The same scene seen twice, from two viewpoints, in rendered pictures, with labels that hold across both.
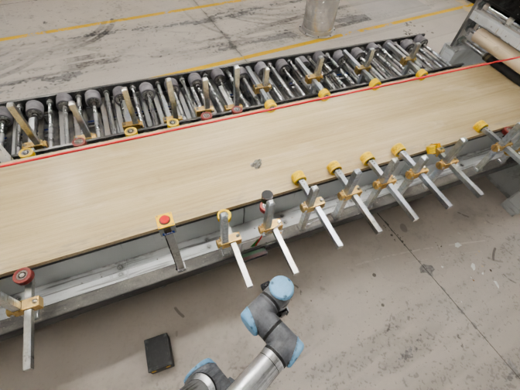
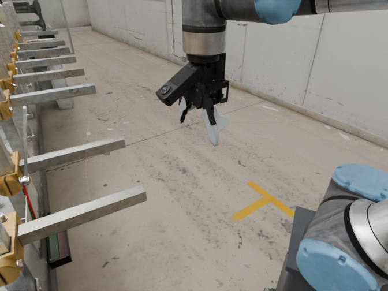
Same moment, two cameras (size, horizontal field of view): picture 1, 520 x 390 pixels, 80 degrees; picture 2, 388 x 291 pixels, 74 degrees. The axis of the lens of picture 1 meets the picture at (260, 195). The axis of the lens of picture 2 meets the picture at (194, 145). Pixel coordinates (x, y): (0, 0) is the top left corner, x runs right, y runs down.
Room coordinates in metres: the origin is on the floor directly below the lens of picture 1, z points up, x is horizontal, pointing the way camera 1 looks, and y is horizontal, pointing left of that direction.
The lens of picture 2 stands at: (0.43, 0.46, 1.26)
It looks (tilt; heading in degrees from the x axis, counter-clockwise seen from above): 32 degrees down; 268
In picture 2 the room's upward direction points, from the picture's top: straight up
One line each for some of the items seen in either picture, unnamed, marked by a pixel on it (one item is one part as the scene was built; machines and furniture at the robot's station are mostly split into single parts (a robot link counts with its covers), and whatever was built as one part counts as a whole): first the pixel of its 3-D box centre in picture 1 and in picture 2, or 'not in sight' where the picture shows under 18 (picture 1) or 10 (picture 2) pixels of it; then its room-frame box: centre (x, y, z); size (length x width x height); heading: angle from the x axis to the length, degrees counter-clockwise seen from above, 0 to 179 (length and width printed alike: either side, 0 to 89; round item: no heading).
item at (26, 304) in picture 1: (25, 306); not in sight; (0.32, 1.03, 0.84); 0.14 x 0.06 x 0.05; 117
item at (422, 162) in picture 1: (407, 181); (18, 72); (1.34, -0.95, 0.86); 0.04 x 0.04 x 0.48; 27
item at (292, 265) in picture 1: (278, 239); (47, 161); (0.83, -0.14, 0.84); 0.43 x 0.03 x 0.04; 27
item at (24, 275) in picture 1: (27, 278); not in sight; (0.45, 1.08, 0.85); 0.08 x 0.08 x 0.11
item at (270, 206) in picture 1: (267, 225); (5, 169); (0.89, -0.06, 0.87); 0.04 x 0.04 x 0.48; 27
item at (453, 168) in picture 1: (460, 174); (33, 45); (1.39, -1.25, 0.95); 0.37 x 0.03 x 0.03; 27
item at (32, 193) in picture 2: (261, 241); (33, 209); (0.85, -0.04, 0.75); 0.26 x 0.01 x 0.10; 117
